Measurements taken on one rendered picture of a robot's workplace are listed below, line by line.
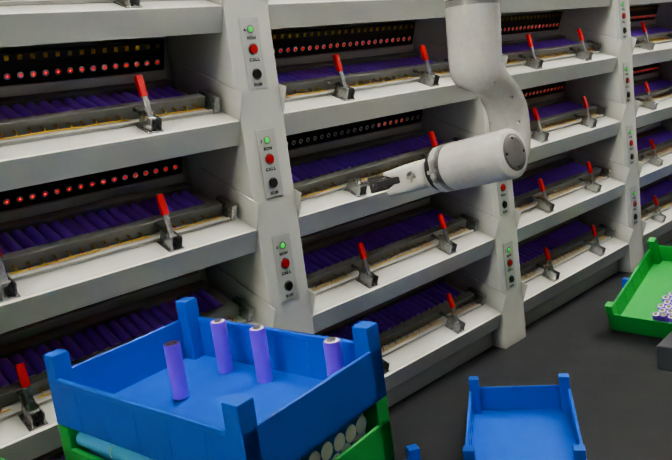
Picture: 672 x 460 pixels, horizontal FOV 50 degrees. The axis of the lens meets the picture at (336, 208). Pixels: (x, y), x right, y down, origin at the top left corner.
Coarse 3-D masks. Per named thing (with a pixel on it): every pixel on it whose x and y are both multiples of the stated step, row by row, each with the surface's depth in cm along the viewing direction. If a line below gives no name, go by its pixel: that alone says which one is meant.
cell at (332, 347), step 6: (324, 342) 73; (330, 342) 73; (336, 342) 72; (324, 348) 73; (330, 348) 72; (336, 348) 73; (324, 354) 73; (330, 354) 73; (336, 354) 73; (342, 354) 73; (330, 360) 73; (336, 360) 73; (342, 360) 73; (330, 366) 73; (336, 366) 73; (342, 366) 73; (330, 372) 73
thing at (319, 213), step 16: (400, 128) 176; (416, 128) 181; (432, 128) 183; (448, 128) 179; (320, 144) 158; (336, 144) 162; (368, 176) 155; (336, 192) 146; (368, 192) 148; (384, 192) 149; (416, 192) 157; (432, 192) 162; (304, 208) 137; (320, 208) 138; (336, 208) 140; (352, 208) 144; (368, 208) 147; (384, 208) 151; (304, 224) 135; (320, 224) 139; (336, 224) 142
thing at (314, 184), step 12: (396, 156) 162; (408, 156) 163; (420, 156) 166; (348, 168) 152; (360, 168) 153; (372, 168) 155; (384, 168) 158; (312, 180) 144; (324, 180) 145; (336, 180) 148
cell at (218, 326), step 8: (216, 320) 84; (224, 320) 84; (216, 328) 83; (224, 328) 84; (216, 336) 84; (224, 336) 84; (216, 344) 84; (224, 344) 84; (216, 352) 84; (224, 352) 84; (224, 360) 84; (224, 368) 84; (232, 368) 85
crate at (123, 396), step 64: (192, 320) 90; (64, 384) 75; (128, 384) 85; (192, 384) 83; (256, 384) 80; (320, 384) 66; (384, 384) 74; (128, 448) 70; (192, 448) 63; (256, 448) 60
